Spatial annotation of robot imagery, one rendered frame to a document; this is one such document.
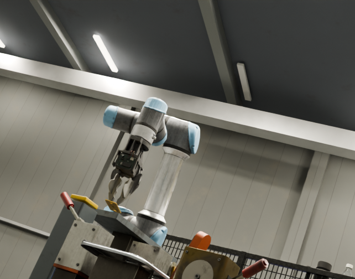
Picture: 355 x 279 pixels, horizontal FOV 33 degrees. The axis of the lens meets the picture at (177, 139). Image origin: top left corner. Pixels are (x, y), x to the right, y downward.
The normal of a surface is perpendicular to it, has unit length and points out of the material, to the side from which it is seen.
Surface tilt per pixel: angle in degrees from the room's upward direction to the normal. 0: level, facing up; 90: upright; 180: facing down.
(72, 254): 90
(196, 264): 90
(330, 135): 90
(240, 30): 180
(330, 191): 90
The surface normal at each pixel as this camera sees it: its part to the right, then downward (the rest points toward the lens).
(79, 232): -0.46, -0.51
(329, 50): -0.37, 0.85
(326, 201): -0.22, -0.47
